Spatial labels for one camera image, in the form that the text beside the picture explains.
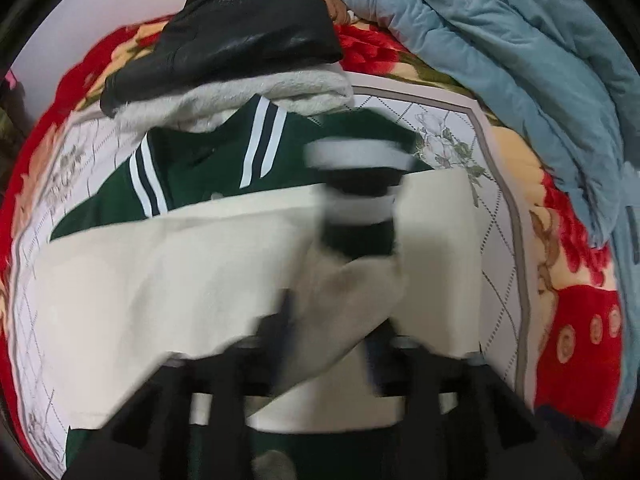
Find green varsity jacket white sleeves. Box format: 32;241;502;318
35;96;480;460

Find red floral bed blanket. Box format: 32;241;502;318
0;16;625;470

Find grey fleece garment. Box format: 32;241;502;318
115;64;354;132

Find blue quilted comforter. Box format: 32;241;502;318
328;0;640;321

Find black leather jacket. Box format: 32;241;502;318
100;0;343;117

